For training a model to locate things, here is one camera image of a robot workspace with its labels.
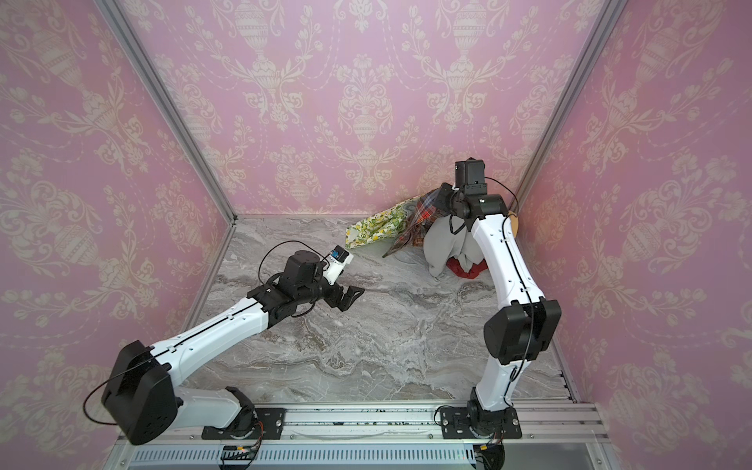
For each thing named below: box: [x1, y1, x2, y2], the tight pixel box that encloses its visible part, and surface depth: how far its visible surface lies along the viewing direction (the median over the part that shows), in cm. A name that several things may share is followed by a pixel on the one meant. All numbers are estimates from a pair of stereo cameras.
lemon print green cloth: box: [344, 196, 419, 250], surface depth 112 cm
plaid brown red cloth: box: [381, 188, 448, 258], surface depth 85 cm
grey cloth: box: [423, 214, 484, 279], surface depth 90 cm
